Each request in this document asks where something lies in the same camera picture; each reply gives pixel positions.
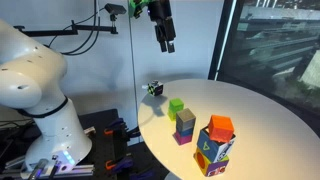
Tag grey block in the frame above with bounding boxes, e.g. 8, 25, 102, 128
175, 108, 197, 133

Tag black window frame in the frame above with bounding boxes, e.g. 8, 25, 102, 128
207, 0, 242, 82

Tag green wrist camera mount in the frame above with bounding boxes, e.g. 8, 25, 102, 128
128, 0, 148, 20

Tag black white zebra cube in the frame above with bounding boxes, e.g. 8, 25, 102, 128
142, 79, 164, 98

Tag aluminium rail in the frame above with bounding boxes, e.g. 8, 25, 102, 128
0, 162, 95, 180

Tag blue white picture cube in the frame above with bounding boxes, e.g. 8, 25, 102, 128
196, 126, 237, 164

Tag magenta block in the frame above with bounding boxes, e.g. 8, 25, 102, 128
173, 130, 194, 146

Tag blue block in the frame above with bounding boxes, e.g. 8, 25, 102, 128
178, 126, 195, 138

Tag black cables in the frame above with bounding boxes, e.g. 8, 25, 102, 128
46, 0, 102, 56

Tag dark green block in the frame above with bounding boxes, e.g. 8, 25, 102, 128
168, 98, 185, 114

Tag orange cube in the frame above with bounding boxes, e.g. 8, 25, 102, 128
208, 114, 235, 144

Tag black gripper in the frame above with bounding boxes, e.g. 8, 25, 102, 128
147, 0, 177, 54

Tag black clamp orange handle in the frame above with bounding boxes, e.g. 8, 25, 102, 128
103, 118, 141, 140
105, 156, 135, 175

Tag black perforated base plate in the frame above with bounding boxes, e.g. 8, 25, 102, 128
0, 108, 168, 180

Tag yellow purple picture cube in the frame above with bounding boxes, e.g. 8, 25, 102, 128
193, 147, 230, 178

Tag black camera on boom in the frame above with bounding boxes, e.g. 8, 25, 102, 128
104, 3, 128, 32

